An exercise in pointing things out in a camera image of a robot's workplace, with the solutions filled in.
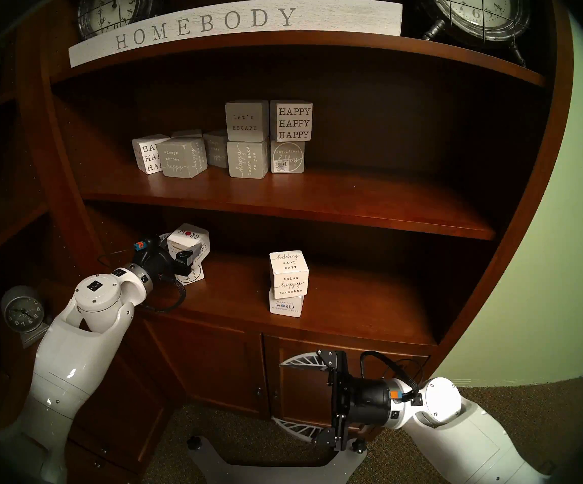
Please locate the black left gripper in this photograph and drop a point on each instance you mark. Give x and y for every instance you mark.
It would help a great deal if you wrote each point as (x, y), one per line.
(158, 263)

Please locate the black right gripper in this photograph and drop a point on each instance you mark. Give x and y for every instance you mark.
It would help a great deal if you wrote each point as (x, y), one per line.
(367, 402)

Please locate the white GROW world cube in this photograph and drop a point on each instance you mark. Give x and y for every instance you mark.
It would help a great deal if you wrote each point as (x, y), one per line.
(286, 306)
(188, 236)

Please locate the white cube think happy thoughts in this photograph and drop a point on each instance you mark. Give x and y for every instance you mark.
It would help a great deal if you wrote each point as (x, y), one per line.
(290, 279)

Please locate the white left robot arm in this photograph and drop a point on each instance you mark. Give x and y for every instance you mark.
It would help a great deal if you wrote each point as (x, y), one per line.
(74, 362)

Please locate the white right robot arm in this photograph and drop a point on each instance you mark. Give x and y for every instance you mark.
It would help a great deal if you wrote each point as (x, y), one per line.
(463, 432)

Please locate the brown wooden cabinet door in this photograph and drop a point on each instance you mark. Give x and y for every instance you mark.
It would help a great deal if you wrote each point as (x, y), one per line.
(211, 362)
(301, 392)

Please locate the white cube circled happy script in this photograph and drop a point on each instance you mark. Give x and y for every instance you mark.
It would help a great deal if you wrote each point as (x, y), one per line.
(195, 275)

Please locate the black base knob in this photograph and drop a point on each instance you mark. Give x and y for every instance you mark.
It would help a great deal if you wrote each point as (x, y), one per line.
(358, 445)
(194, 442)

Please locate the grey cube always choose happy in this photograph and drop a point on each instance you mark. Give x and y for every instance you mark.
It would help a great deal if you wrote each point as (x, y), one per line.
(183, 158)

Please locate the white HAPPY HAPPY HAPPY cube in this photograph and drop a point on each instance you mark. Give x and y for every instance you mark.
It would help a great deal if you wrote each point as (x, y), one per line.
(294, 122)
(145, 153)

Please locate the grey cube faint script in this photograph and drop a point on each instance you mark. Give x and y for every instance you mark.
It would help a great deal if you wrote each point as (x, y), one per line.
(217, 147)

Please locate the grey cube happy looks good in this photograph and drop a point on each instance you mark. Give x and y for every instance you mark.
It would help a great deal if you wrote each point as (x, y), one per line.
(247, 160)

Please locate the pale grey cube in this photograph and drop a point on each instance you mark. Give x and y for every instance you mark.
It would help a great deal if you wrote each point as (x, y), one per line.
(186, 133)

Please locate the grey cube with barcode sticker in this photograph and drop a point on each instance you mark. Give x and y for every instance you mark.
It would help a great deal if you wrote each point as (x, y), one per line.
(287, 158)

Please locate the grey cube let's escape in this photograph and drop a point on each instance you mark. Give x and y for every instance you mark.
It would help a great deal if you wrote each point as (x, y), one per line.
(246, 122)

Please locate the brown wooden bookshelf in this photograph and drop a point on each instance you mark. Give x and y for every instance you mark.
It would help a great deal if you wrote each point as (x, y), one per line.
(322, 195)

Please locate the small grey alarm clock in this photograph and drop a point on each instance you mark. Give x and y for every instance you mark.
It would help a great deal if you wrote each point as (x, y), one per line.
(21, 311)

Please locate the dark wooden side shelf unit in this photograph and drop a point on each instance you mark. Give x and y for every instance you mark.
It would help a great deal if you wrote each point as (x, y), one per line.
(120, 412)

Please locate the white HOMEBODY wooden sign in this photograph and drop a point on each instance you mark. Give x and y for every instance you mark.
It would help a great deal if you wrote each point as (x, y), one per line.
(251, 19)

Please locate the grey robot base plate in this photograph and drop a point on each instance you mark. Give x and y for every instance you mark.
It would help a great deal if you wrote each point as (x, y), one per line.
(271, 475)

